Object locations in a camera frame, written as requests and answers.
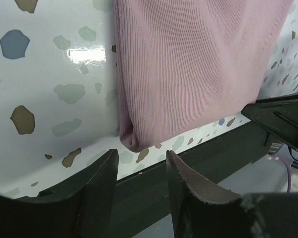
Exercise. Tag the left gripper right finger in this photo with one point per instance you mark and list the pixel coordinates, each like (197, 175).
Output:
(203, 209)

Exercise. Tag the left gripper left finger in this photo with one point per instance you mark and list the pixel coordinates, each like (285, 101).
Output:
(78, 207)

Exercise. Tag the pink tank top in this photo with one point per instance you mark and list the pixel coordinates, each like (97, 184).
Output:
(183, 64)

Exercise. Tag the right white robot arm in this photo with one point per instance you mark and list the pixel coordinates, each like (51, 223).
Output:
(278, 116)

